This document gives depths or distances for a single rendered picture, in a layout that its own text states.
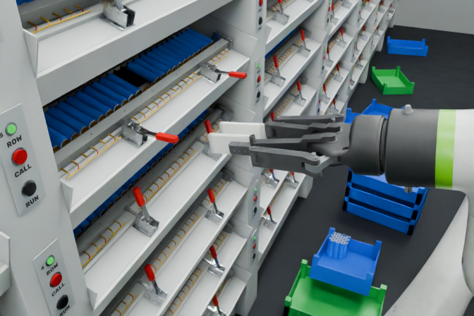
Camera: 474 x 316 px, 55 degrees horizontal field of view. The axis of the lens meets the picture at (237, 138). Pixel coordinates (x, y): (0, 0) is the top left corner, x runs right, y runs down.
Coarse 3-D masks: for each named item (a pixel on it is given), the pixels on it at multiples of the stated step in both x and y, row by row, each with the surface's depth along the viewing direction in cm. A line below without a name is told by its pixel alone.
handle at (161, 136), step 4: (136, 128) 71; (140, 132) 71; (144, 132) 71; (148, 132) 71; (152, 132) 71; (160, 132) 70; (152, 136) 70; (156, 136) 70; (160, 136) 69; (164, 136) 69; (168, 136) 69; (172, 136) 69; (176, 136) 69; (164, 140) 69; (168, 140) 69; (172, 140) 69; (176, 140) 69
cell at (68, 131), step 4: (44, 112) 69; (44, 116) 68; (48, 116) 68; (48, 120) 68; (52, 120) 68; (56, 120) 68; (48, 124) 67; (52, 124) 67; (56, 124) 67; (60, 124) 67; (64, 124) 68; (52, 128) 67; (56, 128) 67; (60, 128) 67; (64, 128) 67; (68, 128) 67; (72, 128) 68; (60, 132) 67; (64, 132) 67; (68, 132) 67; (72, 132) 67; (76, 132) 68; (68, 136) 67; (72, 136) 67
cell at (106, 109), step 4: (80, 92) 74; (76, 96) 74; (80, 96) 74; (84, 96) 74; (88, 96) 74; (80, 100) 74; (84, 100) 74; (88, 100) 74; (92, 100) 74; (96, 100) 74; (88, 104) 74; (92, 104) 74; (96, 104) 74; (100, 104) 74; (104, 104) 74; (96, 108) 73; (100, 108) 73; (104, 108) 73; (108, 108) 74; (104, 112) 73
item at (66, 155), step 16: (208, 48) 98; (224, 48) 103; (192, 64) 91; (160, 80) 83; (176, 80) 86; (144, 96) 78; (160, 96) 82; (128, 112) 74; (96, 128) 68; (112, 128) 71; (80, 144) 65; (96, 144) 68; (64, 160) 62
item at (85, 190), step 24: (192, 24) 108; (216, 24) 105; (240, 48) 105; (192, 96) 87; (216, 96) 95; (144, 120) 77; (168, 120) 79; (192, 120) 88; (120, 144) 71; (144, 144) 73; (96, 168) 66; (120, 168) 67; (72, 192) 56; (96, 192) 63; (72, 216) 60
